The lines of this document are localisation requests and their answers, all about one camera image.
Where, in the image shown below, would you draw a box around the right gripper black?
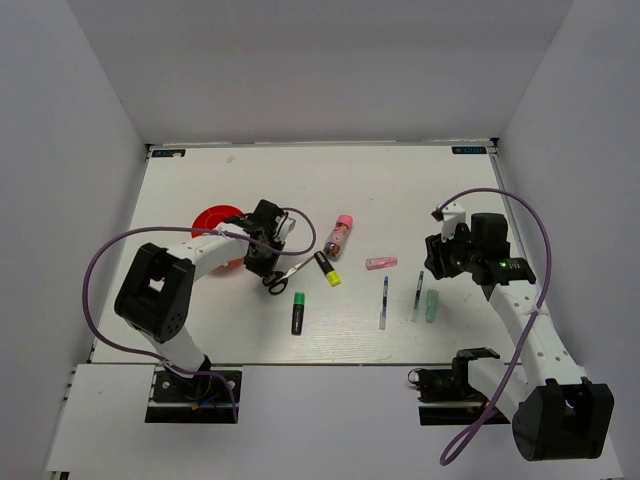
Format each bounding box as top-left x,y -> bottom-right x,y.
424,222 -> 481,280

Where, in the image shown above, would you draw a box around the black handled scissors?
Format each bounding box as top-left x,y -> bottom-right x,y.
262,257 -> 312,295

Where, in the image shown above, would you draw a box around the green capped black highlighter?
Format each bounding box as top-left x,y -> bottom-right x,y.
291,292 -> 306,336

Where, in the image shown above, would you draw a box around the yellow capped black highlighter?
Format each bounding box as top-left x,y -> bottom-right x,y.
314,251 -> 341,287

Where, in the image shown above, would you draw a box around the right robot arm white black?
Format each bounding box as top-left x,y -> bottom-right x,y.
425,205 -> 614,461

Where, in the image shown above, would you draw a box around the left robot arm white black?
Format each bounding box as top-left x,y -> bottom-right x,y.
115,200 -> 295,399

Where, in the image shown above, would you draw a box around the green gel pen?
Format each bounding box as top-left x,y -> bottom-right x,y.
410,270 -> 424,323

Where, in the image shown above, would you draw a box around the red round pen holder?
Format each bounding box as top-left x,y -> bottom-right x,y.
192,203 -> 246,276

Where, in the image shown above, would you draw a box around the pink translucent eraser case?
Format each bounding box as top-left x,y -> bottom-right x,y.
365,256 -> 398,271

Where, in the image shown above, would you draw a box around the pink capped clear marker tube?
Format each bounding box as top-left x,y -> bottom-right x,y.
323,215 -> 353,260

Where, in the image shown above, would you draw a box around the blue gel pen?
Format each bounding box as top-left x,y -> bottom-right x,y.
379,276 -> 389,331

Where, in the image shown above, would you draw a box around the right blue table label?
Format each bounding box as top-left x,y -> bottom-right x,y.
451,146 -> 487,155

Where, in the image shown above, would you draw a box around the blue table label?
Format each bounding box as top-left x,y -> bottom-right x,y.
451,146 -> 487,155
151,149 -> 186,158

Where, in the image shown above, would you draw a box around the left blue table label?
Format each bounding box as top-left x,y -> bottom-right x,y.
151,149 -> 186,158

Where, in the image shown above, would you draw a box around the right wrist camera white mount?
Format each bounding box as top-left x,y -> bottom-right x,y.
431,202 -> 466,242

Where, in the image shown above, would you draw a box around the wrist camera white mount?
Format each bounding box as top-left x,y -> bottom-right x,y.
272,211 -> 296,243
431,202 -> 466,242

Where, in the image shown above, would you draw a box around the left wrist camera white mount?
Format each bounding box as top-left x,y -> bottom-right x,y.
272,211 -> 296,243

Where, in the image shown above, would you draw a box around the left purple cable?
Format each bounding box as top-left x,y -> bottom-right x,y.
82,207 -> 318,377

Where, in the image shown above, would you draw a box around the purple cable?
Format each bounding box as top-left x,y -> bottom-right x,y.
438,187 -> 553,465
82,207 -> 318,377

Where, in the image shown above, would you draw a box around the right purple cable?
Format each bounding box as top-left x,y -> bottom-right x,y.
438,187 -> 553,465

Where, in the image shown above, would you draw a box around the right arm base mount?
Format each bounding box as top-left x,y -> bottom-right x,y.
407,368 -> 489,427

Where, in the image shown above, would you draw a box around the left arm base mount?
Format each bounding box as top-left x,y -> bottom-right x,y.
145,369 -> 235,424

